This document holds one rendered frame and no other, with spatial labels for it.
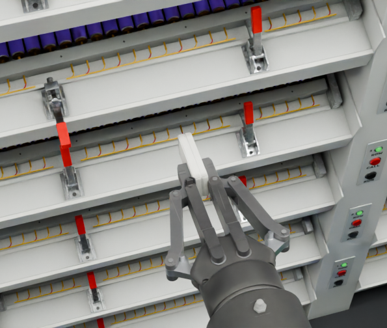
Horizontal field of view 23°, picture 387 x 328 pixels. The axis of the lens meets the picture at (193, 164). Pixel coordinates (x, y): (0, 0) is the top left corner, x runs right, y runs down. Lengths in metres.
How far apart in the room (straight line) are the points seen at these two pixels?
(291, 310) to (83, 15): 0.42
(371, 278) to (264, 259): 1.10
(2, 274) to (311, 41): 0.63
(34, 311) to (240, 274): 0.91
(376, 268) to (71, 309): 0.66
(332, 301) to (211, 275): 1.12
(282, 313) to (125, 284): 0.93
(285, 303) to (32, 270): 0.77
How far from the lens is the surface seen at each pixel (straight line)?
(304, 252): 1.78
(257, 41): 1.22
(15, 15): 1.06
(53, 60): 1.21
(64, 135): 1.16
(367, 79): 1.34
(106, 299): 1.73
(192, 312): 1.93
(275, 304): 0.84
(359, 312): 2.07
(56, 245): 1.56
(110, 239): 1.56
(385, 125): 1.45
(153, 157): 1.39
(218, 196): 0.96
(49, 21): 1.07
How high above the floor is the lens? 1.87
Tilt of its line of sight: 57 degrees down
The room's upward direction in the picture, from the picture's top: straight up
